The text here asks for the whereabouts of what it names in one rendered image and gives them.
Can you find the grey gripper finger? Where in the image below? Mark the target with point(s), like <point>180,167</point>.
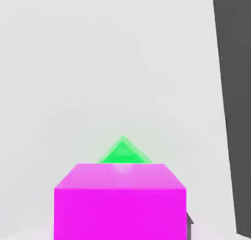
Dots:
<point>189,227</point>

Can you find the small magenta cube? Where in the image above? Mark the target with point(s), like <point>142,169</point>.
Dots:
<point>120,208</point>

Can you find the small green cube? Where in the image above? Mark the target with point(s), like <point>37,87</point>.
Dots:
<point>124,154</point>

